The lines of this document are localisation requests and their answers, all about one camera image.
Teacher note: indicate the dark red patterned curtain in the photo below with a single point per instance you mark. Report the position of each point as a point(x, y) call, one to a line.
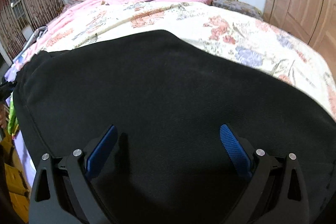
point(35, 13)

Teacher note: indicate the floral cream bedspread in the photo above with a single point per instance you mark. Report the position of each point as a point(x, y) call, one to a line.
point(223, 33)

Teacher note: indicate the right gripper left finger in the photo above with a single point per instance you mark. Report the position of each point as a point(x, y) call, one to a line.
point(62, 190)

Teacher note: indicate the black pants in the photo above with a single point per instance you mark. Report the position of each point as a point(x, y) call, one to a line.
point(168, 101)

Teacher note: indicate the yellow cardboard boxes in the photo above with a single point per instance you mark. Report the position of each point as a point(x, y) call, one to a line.
point(14, 190)

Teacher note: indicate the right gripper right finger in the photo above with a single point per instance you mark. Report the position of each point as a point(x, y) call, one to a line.
point(276, 190)

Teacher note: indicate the nightstand with floral cover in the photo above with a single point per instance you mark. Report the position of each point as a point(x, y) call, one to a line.
point(240, 7)

